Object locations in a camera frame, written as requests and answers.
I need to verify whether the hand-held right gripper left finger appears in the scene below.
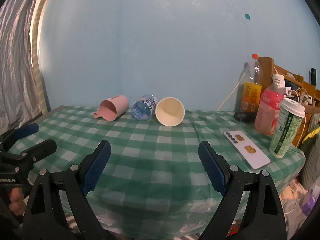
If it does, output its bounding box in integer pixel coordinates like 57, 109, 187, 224
21, 140, 112, 240

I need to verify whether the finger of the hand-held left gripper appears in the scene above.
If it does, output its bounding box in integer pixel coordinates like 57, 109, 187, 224
0, 123, 40, 153
14, 139, 57, 179

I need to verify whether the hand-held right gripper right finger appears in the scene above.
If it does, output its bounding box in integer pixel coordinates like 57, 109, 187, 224
198, 141, 287, 240

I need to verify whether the pink plastic cup with handle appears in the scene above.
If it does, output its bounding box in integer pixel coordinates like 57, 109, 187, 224
93, 95, 129, 122

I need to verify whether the cream paper cup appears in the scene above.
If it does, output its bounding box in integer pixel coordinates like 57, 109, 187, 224
155, 97, 185, 127

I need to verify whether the clear blue printed plastic cup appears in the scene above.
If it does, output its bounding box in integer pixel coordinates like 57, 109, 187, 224
131, 94, 158, 121

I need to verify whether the green white takeaway cup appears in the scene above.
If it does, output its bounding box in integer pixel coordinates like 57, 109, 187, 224
269, 97, 306, 158

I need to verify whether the person's left hand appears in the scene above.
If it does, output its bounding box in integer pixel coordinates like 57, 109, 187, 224
8, 187, 27, 216

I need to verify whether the white smartphone with stickers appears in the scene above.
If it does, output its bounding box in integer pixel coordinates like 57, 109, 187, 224
224, 130, 272, 172

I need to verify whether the green checkered tablecloth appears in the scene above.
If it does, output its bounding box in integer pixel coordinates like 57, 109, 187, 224
10, 105, 307, 238

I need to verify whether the black cylindrical object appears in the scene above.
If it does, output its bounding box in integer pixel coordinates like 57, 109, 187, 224
234, 112, 258, 123

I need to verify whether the grey curtain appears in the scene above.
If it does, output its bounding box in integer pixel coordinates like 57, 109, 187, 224
0, 0, 52, 135

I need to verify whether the pink drink bottle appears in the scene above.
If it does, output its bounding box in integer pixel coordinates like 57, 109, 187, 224
254, 74, 285, 136

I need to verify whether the orange soda bottle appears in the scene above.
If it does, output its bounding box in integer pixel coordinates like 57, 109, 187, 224
240, 54, 263, 113

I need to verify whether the pile of light clothes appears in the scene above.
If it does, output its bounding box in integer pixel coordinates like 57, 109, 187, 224
277, 177, 317, 230

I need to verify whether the grey cloth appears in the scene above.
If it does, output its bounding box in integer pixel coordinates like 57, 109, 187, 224
299, 135, 320, 193

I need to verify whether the yellow green cloth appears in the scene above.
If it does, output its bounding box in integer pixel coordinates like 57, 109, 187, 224
301, 126, 320, 145

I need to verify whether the white charger plug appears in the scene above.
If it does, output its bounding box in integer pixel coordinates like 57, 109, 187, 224
275, 74, 295, 97

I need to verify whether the wooden shelf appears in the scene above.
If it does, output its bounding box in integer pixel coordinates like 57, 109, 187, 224
257, 57, 320, 147

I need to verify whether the white power strip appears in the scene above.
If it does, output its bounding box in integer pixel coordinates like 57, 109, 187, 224
300, 94, 316, 106

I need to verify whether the white power cable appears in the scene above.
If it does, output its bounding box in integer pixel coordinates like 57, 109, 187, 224
216, 64, 248, 112

